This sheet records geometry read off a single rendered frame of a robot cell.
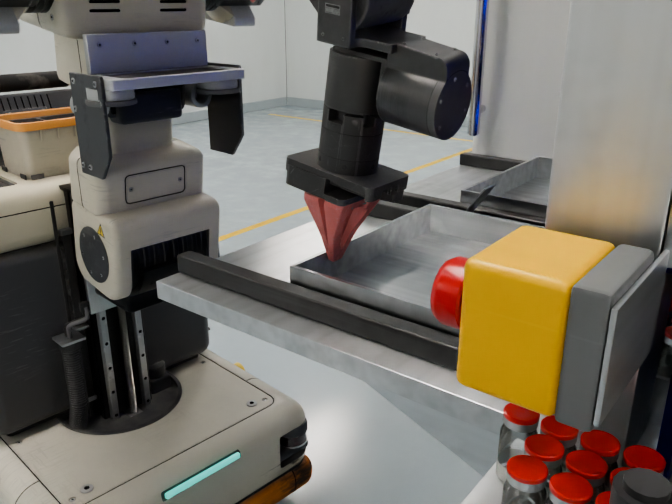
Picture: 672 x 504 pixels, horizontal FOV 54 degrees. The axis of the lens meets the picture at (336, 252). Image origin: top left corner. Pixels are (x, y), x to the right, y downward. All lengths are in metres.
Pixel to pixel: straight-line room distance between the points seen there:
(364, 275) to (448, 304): 0.33
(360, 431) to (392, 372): 1.44
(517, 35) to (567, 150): 1.09
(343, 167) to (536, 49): 0.92
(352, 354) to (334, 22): 0.27
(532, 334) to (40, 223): 1.21
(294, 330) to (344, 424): 1.42
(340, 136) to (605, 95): 0.27
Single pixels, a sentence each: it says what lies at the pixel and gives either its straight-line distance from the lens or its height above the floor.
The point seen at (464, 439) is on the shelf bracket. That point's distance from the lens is 0.64.
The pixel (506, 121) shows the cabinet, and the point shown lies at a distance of 1.50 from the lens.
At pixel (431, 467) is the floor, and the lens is 1.86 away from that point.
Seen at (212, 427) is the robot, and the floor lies 0.28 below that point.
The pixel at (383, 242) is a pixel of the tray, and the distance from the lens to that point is 0.75.
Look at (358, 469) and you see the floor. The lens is 1.84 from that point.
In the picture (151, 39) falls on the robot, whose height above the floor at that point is 1.09.
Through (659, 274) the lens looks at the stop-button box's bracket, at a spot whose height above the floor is 1.02.
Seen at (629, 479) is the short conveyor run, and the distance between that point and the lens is 0.25.
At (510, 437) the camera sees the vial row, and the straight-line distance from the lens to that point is 0.41.
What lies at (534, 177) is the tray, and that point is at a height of 0.88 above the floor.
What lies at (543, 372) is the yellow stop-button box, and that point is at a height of 0.98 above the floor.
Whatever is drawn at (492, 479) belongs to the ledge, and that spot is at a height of 0.88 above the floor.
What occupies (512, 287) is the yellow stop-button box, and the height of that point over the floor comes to 1.02.
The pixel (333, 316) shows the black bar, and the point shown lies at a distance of 0.58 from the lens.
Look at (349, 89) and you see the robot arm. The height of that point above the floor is 1.08.
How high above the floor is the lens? 1.15
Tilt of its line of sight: 21 degrees down
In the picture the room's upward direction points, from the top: straight up
